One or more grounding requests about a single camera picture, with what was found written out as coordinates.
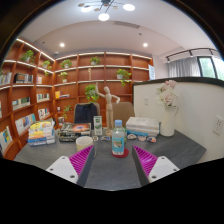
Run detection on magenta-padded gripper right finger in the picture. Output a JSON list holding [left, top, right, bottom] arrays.
[[131, 144, 181, 187]]

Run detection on black ceiling track rail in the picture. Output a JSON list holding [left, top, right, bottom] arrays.
[[165, 47, 218, 63]]

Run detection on ceiling air vent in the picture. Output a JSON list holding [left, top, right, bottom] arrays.
[[112, 20, 141, 29]]

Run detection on white ceramic vase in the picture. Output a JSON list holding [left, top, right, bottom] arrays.
[[159, 105, 178, 138]]

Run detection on clear blue-capped water bottle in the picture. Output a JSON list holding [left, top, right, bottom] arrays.
[[111, 119, 126, 157]]

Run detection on wooden artist mannequin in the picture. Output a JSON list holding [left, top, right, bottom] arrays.
[[94, 82, 122, 137]]

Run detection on colourful book stack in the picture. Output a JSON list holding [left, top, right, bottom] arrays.
[[27, 120, 57, 148]]

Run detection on white wall outlet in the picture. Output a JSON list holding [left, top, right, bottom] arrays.
[[212, 115, 224, 136]]

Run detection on grey window curtain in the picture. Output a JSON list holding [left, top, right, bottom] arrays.
[[167, 57, 202, 78]]

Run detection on tan upholstered chair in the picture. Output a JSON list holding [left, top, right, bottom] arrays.
[[111, 101, 136, 128]]

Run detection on chair with dark jacket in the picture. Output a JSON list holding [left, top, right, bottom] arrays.
[[73, 102, 101, 126]]

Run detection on multi-bulb ceiling chandelier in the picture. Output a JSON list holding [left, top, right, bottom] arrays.
[[77, 0, 136, 22]]

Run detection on orange wooden shelf unit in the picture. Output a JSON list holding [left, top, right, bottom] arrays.
[[0, 37, 155, 160]]

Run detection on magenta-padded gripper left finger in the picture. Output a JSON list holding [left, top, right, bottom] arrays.
[[45, 144, 96, 188]]

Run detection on pink and white flower bouquet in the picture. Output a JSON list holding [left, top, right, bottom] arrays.
[[154, 79, 179, 109]]

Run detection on beige cylindrical cup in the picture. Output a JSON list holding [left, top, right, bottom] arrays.
[[75, 135, 95, 153]]

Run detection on white and green carton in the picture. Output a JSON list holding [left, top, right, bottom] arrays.
[[92, 115, 104, 136]]

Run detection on thin blue book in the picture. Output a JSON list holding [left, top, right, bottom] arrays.
[[125, 130, 149, 138]]

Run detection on stacked white packs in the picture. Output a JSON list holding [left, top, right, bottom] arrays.
[[125, 116, 160, 136]]

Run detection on black-framed window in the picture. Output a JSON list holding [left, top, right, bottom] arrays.
[[197, 55, 224, 81]]

